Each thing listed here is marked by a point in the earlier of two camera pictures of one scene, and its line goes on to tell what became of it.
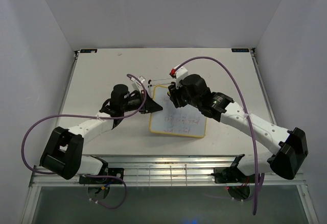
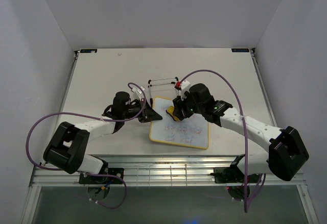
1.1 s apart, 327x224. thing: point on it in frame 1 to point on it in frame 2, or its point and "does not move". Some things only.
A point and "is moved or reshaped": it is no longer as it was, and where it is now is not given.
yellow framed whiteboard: (185, 121) is moved or reshaped
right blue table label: (240, 50) does not move
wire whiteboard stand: (149, 80) does not move
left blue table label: (88, 50) does not move
